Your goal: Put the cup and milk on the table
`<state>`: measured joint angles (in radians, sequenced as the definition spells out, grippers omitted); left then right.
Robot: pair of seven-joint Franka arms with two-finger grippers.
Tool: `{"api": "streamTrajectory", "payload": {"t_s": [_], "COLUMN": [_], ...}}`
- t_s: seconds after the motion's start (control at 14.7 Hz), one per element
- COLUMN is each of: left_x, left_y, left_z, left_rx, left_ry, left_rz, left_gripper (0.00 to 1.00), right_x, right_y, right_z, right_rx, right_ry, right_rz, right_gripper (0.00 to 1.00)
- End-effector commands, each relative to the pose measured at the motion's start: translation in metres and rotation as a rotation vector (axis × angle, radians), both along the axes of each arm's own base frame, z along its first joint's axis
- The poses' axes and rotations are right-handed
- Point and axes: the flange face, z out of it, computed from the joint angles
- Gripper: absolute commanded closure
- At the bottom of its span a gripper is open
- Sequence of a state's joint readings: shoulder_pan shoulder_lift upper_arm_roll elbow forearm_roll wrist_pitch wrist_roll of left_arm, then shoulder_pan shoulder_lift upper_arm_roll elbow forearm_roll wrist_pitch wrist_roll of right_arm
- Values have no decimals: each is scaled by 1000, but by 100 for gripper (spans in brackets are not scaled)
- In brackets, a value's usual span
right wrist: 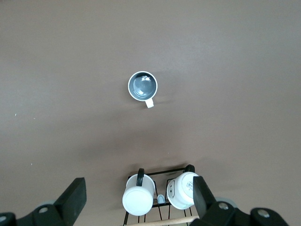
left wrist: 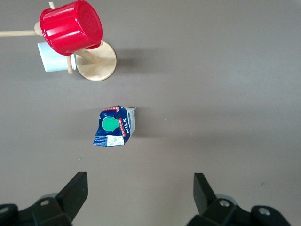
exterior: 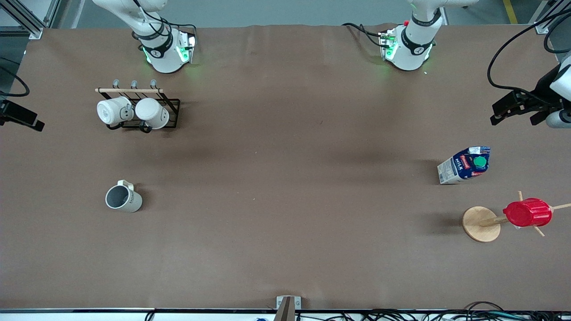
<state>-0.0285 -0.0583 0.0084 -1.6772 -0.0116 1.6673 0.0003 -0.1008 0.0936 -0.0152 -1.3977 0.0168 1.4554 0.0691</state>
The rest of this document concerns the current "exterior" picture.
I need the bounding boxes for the blue white milk carton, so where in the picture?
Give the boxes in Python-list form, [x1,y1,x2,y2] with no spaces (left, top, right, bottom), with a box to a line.
[437,146,492,185]

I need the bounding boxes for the grey mug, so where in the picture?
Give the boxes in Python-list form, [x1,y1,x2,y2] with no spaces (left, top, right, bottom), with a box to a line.
[105,180,143,213]

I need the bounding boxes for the red plastic cup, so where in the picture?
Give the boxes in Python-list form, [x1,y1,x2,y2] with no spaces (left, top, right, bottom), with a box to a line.
[503,198,553,228]

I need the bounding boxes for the white mug with face print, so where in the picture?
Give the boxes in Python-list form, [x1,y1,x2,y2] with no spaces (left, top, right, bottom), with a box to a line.
[97,96,135,131]

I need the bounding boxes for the wooden mug tree stand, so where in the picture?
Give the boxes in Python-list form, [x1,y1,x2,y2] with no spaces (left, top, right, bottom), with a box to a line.
[462,191,571,243]

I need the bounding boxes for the black cable with metal connector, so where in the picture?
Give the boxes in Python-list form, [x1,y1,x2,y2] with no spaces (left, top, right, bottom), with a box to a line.
[543,17,571,54]

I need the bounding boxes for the aluminium frame profile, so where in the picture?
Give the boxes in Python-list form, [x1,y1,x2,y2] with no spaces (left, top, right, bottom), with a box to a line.
[0,0,61,40]
[533,0,571,35]

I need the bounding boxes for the black wire mug rack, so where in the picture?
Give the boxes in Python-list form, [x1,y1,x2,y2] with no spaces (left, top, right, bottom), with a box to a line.
[95,79,181,133]

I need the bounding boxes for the plain white mug black handle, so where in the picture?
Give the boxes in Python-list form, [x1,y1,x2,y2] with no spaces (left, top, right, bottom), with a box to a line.
[135,98,170,134]

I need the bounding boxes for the black left base cable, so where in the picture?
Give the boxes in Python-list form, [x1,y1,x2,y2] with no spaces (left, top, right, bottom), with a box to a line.
[342,22,385,48]

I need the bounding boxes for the black base cable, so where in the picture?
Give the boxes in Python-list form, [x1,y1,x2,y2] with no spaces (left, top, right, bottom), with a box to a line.
[342,22,385,48]
[169,21,198,40]

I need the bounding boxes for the black right base cable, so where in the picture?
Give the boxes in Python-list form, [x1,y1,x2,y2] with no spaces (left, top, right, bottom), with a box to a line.
[169,21,198,40]

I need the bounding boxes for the tangled black floor cables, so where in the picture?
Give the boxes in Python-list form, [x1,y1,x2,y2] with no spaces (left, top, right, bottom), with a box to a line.
[352,301,571,321]

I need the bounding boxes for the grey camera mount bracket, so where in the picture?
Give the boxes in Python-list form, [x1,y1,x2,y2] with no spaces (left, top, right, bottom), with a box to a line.
[276,296,302,321]

